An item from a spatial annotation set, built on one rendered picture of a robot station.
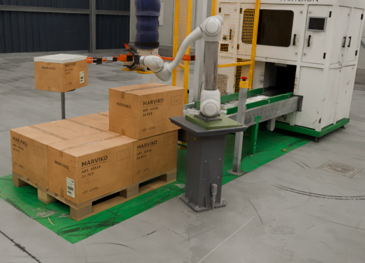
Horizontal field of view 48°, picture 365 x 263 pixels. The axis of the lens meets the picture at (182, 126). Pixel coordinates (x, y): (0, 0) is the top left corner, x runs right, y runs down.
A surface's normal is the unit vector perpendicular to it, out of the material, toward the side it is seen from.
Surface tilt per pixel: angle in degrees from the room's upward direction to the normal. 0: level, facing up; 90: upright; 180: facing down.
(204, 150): 90
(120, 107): 90
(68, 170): 90
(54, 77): 90
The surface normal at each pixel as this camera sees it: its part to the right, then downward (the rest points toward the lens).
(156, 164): 0.77, 0.21
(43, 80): -0.29, 0.24
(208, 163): 0.48, 0.25
